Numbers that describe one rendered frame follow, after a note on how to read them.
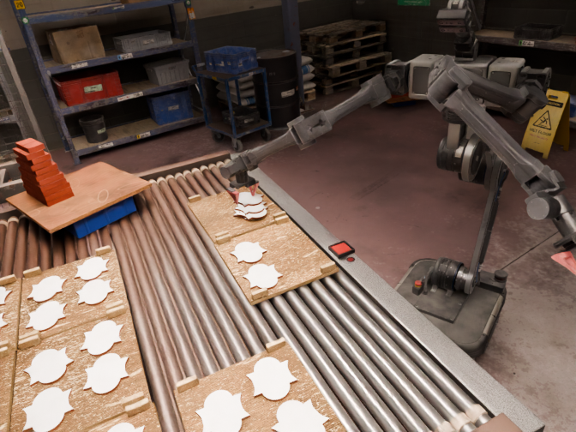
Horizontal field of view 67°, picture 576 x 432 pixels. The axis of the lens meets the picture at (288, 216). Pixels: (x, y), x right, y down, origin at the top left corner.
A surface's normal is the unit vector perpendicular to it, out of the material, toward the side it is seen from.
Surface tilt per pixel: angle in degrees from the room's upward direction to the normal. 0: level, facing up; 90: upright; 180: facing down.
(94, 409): 0
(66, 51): 85
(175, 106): 90
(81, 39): 94
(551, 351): 1
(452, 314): 0
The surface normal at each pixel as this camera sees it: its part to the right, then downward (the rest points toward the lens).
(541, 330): -0.09, -0.85
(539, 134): -0.86, 0.12
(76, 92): 0.57, 0.38
